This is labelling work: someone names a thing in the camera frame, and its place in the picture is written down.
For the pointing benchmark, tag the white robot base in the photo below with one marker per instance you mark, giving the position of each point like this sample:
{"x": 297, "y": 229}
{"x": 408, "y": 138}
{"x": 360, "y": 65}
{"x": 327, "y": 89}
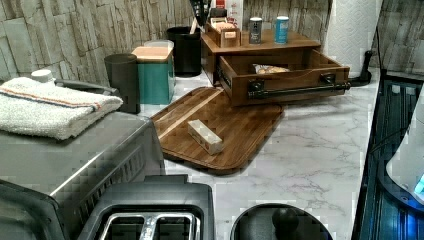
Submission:
{"x": 402, "y": 174}

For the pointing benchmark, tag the snack bag in drawer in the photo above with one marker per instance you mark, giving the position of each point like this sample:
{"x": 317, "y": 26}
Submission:
{"x": 268, "y": 69}

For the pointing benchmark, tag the wooden drawer cabinet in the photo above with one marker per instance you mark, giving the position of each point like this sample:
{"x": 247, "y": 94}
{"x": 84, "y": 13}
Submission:
{"x": 210, "y": 52}

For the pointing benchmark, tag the wooden cutting board tray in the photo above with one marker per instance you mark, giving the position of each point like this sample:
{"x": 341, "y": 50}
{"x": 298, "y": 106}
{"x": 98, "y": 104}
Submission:
{"x": 242, "y": 129}

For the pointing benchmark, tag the small white wooden block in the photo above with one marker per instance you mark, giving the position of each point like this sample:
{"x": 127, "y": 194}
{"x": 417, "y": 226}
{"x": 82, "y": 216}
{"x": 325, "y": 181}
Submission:
{"x": 205, "y": 137}

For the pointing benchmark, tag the black utensil holder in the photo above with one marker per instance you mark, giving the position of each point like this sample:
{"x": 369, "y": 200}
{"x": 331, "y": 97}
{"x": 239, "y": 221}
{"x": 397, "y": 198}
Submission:
{"x": 187, "y": 50}

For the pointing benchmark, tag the teal canister with wooden lid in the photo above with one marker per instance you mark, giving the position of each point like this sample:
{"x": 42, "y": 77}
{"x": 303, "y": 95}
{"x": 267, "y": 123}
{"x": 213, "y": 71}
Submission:
{"x": 155, "y": 74}

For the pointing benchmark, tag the small wooden caddy box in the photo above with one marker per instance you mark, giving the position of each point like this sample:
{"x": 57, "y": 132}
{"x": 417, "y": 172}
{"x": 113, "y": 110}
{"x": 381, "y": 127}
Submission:
{"x": 223, "y": 33}

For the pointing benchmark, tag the clear plastic container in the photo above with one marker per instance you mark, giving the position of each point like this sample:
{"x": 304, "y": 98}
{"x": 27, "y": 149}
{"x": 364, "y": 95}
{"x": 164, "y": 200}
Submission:
{"x": 159, "y": 43}

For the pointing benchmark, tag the black slot toaster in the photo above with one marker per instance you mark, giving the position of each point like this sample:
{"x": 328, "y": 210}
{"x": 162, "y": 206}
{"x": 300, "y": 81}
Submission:
{"x": 158, "y": 208}

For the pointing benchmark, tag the dark grey cylindrical canister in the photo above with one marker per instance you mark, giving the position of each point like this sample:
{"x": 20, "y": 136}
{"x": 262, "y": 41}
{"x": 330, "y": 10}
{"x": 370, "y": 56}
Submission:
{"x": 122, "y": 73}

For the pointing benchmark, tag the grey spice tin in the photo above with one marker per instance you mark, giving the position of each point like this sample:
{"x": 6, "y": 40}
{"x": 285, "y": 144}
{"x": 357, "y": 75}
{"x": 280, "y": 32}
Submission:
{"x": 255, "y": 30}

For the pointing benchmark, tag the red and white box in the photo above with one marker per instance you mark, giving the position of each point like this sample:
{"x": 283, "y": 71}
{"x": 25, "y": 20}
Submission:
{"x": 234, "y": 11}

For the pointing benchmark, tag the blue spice tin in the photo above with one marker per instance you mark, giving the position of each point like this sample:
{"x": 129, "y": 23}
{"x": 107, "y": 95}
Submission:
{"x": 281, "y": 29}

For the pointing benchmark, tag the round black appliance lid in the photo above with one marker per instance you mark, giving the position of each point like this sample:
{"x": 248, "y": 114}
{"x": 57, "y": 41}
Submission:
{"x": 274, "y": 221}

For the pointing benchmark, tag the black paper towel holder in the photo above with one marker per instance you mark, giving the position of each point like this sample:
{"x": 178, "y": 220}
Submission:
{"x": 365, "y": 75}

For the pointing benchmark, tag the white paper towel roll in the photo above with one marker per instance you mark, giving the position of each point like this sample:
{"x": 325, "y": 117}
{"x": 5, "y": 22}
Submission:
{"x": 350, "y": 32}

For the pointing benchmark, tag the white bottle cap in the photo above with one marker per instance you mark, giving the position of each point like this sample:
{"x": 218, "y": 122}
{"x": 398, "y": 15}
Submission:
{"x": 42, "y": 75}

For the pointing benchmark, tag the stainless steel toaster oven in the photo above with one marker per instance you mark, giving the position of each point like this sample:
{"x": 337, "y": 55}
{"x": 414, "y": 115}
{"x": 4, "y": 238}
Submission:
{"x": 118, "y": 148}

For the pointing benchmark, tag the folded white towel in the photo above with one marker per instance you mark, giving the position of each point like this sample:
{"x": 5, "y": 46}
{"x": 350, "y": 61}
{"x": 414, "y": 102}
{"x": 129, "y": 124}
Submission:
{"x": 33, "y": 108}

